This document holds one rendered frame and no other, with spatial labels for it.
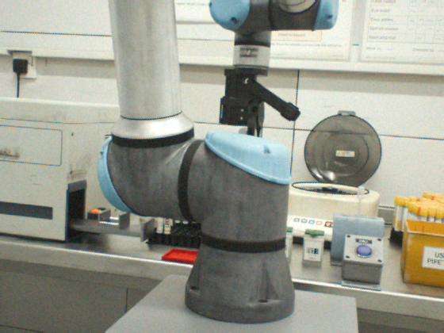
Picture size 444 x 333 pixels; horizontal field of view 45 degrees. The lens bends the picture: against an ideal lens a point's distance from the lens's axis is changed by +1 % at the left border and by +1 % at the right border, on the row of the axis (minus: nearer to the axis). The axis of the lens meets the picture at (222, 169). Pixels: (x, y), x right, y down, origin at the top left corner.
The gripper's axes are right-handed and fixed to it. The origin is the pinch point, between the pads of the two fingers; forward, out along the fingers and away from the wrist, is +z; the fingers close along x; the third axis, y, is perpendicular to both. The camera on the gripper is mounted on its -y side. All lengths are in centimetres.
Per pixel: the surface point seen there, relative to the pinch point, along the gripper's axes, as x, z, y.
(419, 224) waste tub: -8.9, 9.9, -34.5
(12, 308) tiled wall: -55, 64, 93
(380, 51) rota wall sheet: -56, -31, -25
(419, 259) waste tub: 3.7, 14.3, -33.4
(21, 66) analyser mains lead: -51, -21, 90
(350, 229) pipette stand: -3.4, 11.5, -20.7
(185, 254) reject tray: 5.5, 18.9, 11.8
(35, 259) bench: 12.3, 22.0, 42.1
